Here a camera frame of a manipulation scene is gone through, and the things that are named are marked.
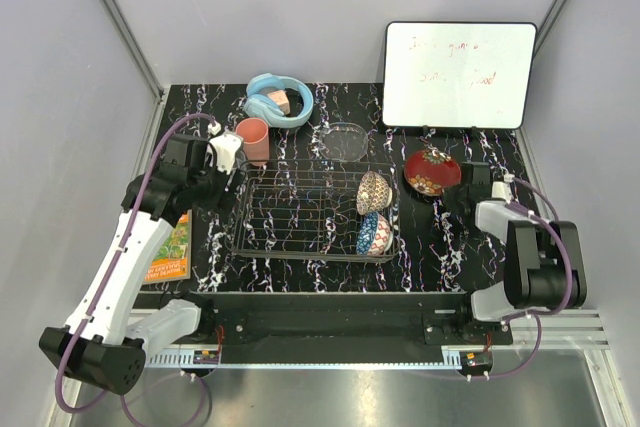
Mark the light blue headphones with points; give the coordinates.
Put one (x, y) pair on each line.
(266, 98)

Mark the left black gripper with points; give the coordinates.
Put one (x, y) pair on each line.
(224, 198)

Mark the red floral lacquer bowl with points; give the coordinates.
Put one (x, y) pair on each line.
(431, 172)

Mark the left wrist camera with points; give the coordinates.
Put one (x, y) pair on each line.
(185, 153)

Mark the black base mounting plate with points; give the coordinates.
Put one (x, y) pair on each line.
(433, 318)

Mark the clear glass bowl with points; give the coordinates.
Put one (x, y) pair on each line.
(343, 142)

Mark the pink plastic cup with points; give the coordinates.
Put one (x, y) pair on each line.
(255, 135)

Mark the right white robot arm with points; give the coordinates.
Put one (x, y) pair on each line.
(543, 271)

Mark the pink wooden block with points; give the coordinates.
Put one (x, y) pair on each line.
(280, 98)

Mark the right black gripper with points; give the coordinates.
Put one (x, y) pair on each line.
(448, 199)

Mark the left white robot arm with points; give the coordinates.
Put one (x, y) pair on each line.
(97, 344)

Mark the beige patterned bowl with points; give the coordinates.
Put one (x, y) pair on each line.
(374, 193)

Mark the blue triangle pattern bowl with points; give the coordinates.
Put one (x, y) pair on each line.
(375, 236)

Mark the white dry-erase board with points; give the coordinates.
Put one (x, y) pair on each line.
(457, 74)

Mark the orange treehouse book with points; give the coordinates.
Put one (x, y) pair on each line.
(173, 259)

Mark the black wire dish rack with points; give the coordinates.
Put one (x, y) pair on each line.
(306, 209)

